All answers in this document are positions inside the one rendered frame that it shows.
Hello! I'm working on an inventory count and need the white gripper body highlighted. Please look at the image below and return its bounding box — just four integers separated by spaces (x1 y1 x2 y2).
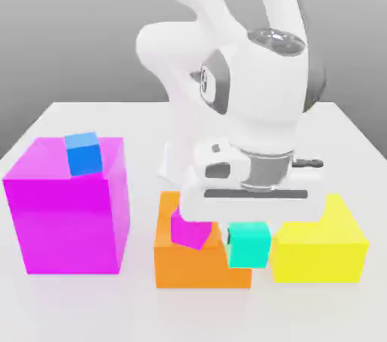
179 173 327 225

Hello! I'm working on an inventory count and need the small teal cube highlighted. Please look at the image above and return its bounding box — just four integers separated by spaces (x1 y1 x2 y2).
227 221 272 270

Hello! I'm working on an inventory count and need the small magenta cube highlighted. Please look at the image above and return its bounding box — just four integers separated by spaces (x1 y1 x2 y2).
169 205 212 251

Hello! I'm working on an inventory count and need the small blue cube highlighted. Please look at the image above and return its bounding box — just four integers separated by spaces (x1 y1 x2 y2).
63 132 104 177

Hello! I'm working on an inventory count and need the large yellow box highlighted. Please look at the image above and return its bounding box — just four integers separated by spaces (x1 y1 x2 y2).
268 193 370 284

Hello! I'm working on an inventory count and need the large orange box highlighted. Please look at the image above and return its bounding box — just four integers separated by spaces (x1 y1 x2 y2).
153 190 252 289

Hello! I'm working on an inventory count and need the large magenta box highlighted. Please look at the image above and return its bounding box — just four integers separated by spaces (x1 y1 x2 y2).
2 136 132 276

